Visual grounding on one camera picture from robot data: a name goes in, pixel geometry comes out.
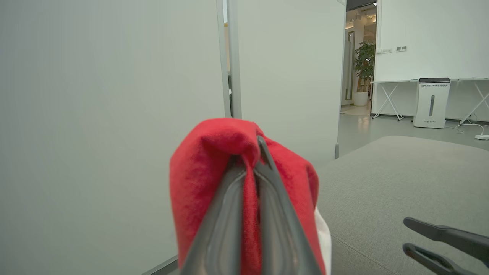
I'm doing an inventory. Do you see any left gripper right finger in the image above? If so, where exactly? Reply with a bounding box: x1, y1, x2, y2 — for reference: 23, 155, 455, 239
254, 135, 322, 275

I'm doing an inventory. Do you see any potted plant in white pot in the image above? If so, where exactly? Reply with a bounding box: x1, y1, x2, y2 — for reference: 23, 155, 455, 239
353, 41, 376, 107

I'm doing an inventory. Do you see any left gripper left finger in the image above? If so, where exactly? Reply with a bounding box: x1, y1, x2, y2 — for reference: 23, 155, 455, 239
180, 156, 247, 275

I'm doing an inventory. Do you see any white air purifier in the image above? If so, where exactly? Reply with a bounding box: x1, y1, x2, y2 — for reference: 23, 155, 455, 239
413, 78, 451, 129

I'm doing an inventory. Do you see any white power cable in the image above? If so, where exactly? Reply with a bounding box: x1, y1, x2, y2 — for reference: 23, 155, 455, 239
445, 121, 489, 136

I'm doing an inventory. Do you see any white folding table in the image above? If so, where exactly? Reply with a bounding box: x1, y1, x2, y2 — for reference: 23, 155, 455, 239
450, 78, 489, 125
370, 79, 420, 121

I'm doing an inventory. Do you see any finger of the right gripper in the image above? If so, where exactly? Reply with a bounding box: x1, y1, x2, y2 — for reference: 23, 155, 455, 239
403, 217, 489, 267
403, 243, 477, 275

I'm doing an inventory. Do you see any grey fabric seat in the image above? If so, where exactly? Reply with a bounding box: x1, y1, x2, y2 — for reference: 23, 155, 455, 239
316, 135, 489, 275

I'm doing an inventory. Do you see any red and white garment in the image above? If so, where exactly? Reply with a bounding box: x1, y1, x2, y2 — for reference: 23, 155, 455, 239
169, 118, 332, 275

